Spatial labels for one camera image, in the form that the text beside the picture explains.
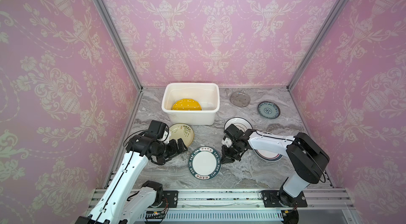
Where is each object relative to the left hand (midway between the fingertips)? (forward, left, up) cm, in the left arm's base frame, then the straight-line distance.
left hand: (181, 153), depth 72 cm
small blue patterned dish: (+38, -54, -16) cm, 68 cm away
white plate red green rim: (+5, -45, -13) cm, 47 cm away
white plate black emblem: (+26, -33, -14) cm, 45 cm away
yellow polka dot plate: (+39, +3, -12) cm, 41 cm away
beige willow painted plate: (+21, +4, -15) cm, 26 cm away
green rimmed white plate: (+1, -11, -15) cm, 19 cm away
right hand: (+1, -19, -13) cm, 23 cm away
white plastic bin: (+51, -12, -14) cm, 54 cm away
